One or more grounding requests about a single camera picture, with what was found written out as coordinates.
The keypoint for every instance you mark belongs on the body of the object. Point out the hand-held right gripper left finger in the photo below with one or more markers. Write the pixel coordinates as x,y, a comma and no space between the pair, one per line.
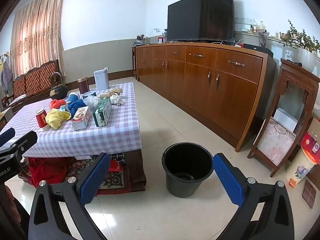
93,177

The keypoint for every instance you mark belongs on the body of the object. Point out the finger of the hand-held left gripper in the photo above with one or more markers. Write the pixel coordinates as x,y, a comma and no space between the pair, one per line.
7,136
23,142

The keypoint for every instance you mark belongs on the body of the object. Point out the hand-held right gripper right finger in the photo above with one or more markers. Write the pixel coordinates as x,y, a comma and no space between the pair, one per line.
228,180

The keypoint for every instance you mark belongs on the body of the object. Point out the black plastic bucket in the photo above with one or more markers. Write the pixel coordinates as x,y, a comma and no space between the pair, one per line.
185,187

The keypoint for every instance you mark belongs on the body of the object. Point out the blue towel cloth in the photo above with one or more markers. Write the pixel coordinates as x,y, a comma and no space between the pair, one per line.
76,106

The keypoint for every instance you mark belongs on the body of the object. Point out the white tissue paper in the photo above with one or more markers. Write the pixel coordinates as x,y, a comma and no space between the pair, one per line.
117,100

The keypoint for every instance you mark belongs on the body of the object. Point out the person's left forearm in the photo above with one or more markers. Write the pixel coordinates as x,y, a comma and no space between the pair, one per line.
11,205

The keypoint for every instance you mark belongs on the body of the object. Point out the patterned floor rug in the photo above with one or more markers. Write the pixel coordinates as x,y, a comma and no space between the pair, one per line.
112,178

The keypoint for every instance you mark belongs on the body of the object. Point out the red flat packet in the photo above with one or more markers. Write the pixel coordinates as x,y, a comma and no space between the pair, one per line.
115,165

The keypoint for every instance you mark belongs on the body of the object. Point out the red white can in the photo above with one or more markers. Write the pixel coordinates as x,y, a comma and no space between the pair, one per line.
41,120

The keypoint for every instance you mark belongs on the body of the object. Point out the red cloth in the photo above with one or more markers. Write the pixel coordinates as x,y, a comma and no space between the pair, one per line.
47,168

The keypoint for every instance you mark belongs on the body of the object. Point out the yellow cloth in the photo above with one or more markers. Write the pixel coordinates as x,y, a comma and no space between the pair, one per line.
57,118

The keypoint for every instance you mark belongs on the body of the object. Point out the red plastic bag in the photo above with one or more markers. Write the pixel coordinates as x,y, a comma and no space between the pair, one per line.
56,104

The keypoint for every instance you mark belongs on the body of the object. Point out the checkered tablecloth table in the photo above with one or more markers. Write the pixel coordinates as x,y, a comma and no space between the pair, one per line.
112,130

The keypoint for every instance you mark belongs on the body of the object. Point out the pink marbled framed panel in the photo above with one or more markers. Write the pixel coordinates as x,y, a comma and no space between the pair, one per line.
273,142

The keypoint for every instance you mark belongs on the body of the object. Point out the red and white carton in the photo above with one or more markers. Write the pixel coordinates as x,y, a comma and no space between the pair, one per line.
80,118

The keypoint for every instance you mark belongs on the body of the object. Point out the coat rack with clothes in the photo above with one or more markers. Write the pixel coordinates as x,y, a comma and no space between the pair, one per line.
6,75

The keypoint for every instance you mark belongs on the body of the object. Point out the wooden upholstered bench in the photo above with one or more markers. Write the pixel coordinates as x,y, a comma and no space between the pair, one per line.
32,80

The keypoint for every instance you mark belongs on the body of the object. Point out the black iron teapot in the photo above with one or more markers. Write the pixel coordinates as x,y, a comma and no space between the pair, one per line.
58,90

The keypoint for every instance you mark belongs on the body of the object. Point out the green and white box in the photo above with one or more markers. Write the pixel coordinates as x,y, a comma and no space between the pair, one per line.
102,113

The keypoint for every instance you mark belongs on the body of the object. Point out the blue cup with white rims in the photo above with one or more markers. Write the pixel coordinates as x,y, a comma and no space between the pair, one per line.
73,97

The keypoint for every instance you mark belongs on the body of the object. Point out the floral waste bin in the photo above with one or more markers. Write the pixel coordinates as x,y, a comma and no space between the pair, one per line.
300,165

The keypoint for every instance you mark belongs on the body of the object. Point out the clear plastic bag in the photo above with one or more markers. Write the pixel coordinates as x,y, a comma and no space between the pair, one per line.
91,100

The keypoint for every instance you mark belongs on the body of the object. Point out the blue round tin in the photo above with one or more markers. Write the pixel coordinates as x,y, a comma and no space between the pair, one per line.
88,95

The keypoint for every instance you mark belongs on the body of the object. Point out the brown round canister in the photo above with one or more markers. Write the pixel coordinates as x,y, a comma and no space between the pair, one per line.
83,86

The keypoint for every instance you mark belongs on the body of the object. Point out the brown panelled board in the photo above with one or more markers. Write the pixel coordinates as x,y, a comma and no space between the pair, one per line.
309,195

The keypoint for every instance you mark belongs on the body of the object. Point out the beige bundled cloth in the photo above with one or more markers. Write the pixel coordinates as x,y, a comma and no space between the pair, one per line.
115,90

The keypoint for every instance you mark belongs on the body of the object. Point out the red gift box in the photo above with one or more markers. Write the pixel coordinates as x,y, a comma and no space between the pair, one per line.
311,143

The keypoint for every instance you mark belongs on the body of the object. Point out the pale grey square tin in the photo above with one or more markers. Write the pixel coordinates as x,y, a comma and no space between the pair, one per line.
101,80

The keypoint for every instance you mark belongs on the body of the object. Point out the long wooden sideboard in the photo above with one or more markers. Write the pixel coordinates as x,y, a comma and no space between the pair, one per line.
200,80

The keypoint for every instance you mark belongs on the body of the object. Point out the pink patterned curtain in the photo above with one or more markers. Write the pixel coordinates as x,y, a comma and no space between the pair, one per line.
37,35

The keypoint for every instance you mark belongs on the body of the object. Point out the carved wooden stand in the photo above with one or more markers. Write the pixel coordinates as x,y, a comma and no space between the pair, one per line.
282,80

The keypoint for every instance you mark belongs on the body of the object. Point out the black set-top box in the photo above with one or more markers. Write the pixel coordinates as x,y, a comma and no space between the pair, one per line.
258,48

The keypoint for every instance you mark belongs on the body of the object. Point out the small potted plant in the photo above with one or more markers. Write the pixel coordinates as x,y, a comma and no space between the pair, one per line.
140,41

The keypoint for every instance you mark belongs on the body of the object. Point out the glass vase with dried stems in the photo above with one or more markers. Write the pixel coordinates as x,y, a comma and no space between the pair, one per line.
263,38

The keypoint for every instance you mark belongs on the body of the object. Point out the small red box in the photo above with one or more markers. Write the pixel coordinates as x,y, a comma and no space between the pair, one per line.
160,40

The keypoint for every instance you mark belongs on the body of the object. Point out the clear plastic bottle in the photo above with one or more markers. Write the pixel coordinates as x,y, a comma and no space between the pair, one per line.
165,35

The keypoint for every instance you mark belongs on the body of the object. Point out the green leafy vine plant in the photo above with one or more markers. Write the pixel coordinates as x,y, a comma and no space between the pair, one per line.
300,38

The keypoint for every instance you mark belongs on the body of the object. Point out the flat screen television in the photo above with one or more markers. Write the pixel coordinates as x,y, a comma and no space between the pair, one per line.
200,15

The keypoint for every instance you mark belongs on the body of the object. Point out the white wall power strip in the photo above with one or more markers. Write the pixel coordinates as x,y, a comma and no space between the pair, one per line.
243,20

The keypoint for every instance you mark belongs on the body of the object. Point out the white wall socket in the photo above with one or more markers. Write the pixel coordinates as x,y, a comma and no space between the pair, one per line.
157,30

